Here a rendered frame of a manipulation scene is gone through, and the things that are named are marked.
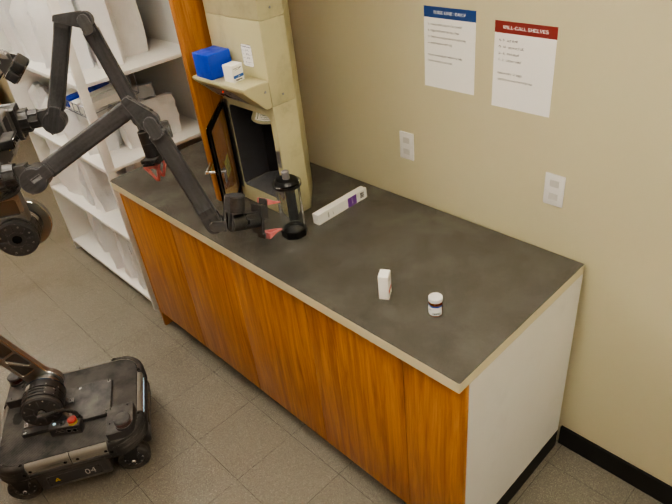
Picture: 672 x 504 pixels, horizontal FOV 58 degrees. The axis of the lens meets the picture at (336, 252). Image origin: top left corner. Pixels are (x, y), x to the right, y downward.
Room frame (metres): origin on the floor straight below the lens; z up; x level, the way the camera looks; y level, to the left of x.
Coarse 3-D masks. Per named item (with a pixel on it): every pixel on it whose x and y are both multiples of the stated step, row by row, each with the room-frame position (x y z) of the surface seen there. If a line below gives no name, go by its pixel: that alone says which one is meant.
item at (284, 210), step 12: (300, 180) 1.99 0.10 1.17; (276, 192) 1.98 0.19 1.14; (288, 192) 1.95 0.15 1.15; (300, 192) 1.99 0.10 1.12; (288, 204) 1.95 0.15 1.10; (300, 204) 1.97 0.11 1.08; (288, 216) 1.95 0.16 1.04; (300, 216) 1.97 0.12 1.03; (288, 228) 1.95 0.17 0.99; (300, 228) 1.96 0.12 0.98
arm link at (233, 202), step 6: (228, 198) 1.76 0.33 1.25; (234, 198) 1.76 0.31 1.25; (240, 198) 1.76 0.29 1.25; (228, 204) 1.76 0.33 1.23; (234, 204) 1.75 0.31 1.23; (240, 204) 1.76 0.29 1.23; (228, 210) 1.75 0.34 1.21; (234, 210) 1.75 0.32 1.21; (240, 210) 1.75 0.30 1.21; (222, 216) 1.79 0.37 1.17; (216, 222) 1.72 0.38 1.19; (222, 222) 1.72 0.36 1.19; (210, 228) 1.71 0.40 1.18; (216, 228) 1.71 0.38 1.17; (222, 228) 1.72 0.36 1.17
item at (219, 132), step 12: (216, 108) 2.23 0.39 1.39; (216, 132) 2.14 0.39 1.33; (228, 132) 2.31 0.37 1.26; (216, 144) 2.10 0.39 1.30; (228, 144) 2.27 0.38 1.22; (228, 156) 2.23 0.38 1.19; (216, 168) 2.03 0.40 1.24; (228, 168) 2.19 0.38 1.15; (228, 180) 2.16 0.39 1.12; (228, 192) 2.12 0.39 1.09
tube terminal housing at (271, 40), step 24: (216, 24) 2.31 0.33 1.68; (240, 24) 2.19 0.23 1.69; (264, 24) 2.13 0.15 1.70; (288, 24) 2.29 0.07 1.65; (240, 48) 2.21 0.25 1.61; (264, 48) 2.11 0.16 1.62; (288, 48) 2.18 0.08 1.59; (264, 72) 2.12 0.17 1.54; (288, 72) 2.17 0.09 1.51; (288, 96) 2.16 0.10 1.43; (288, 120) 2.15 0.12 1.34; (288, 144) 2.14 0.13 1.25; (288, 168) 2.13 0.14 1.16; (264, 192) 2.23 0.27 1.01
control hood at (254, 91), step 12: (204, 84) 2.26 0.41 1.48; (216, 84) 2.16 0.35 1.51; (228, 84) 2.12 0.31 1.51; (240, 84) 2.11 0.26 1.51; (252, 84) 2.09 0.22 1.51; (264, 84) 2.10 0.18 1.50; (240, 96) 2.11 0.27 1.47; (252, 96) 2.06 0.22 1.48; (264, 96) 2.09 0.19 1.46; (264, 108) 2.09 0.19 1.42
